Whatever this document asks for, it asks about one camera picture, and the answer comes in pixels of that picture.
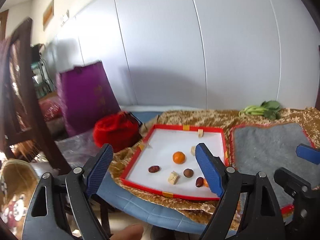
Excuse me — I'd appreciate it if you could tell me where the red drawstring pouch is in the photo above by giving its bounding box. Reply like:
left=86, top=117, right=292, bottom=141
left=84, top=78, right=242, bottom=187
left=93, top=112, right=140, bottom=153

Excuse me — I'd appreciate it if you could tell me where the beige crumbly pastry piece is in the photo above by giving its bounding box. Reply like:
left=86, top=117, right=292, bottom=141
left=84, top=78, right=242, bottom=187
left=167, top=171, right=180, bottom=185

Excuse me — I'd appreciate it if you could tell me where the clear plastic bag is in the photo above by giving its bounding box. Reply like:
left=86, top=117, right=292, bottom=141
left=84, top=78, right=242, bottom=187
left=55, top=132, right=100, bottom=167

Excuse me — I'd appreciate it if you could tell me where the red tray with white inside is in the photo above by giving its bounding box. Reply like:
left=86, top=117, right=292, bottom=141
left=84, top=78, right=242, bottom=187
left=119, top=124, right=227, bottom=202

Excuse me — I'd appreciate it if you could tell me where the red patterned cloth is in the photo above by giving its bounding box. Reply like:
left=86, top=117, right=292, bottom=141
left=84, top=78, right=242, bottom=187
left=39, top=96, right=63, bottom=121

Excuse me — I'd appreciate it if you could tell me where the purple gift bag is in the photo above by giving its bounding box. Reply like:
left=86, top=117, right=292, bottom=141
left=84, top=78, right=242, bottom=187
left=56, top=60, right=121, bottom=137

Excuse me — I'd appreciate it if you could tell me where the cluttered metal shelf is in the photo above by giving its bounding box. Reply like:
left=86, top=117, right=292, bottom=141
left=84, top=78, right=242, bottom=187
left=30, top=44, right=55, bottom=98

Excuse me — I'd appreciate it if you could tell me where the dark wooden chair frame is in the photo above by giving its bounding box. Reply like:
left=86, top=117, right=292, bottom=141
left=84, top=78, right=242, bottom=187
left=0, top=17, right=72, bottom=172

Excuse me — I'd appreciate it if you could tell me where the person's left hand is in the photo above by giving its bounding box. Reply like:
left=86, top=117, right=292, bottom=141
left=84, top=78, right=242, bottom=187
left=124, top=224, right=144, bottom=240

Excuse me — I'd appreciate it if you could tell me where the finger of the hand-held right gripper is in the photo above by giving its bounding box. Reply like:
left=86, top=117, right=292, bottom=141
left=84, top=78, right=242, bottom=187
left=274, top=167, right=320, bottom=233
left=296, top=144, right=320, bottom=165

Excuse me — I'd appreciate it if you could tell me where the wooden wall picture frame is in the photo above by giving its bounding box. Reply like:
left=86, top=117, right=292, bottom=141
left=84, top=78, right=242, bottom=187
left=43, top=0, right=55, bottom=32

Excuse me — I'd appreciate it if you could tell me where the gold brown patterned blanket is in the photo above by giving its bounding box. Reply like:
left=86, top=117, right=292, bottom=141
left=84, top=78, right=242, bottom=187
left=110, top=107, right=320, bottom=232

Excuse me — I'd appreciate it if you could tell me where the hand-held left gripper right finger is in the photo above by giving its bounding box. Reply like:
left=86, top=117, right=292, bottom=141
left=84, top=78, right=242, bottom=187
left=195, top=143, right=285, bottom=240

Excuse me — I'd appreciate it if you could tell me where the leafy green bok choy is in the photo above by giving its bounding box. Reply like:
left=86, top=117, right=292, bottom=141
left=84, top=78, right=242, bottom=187
left=238, top=100, right=282, bottom=120

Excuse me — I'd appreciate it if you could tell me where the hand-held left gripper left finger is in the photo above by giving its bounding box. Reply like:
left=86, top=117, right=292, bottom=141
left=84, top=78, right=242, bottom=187
left=24, top=143, right=114, bottom=240

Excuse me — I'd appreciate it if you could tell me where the grey mat with red edge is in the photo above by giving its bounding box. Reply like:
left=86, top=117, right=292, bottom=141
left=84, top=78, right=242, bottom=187
left=230, top=122, right=315, bottom=214

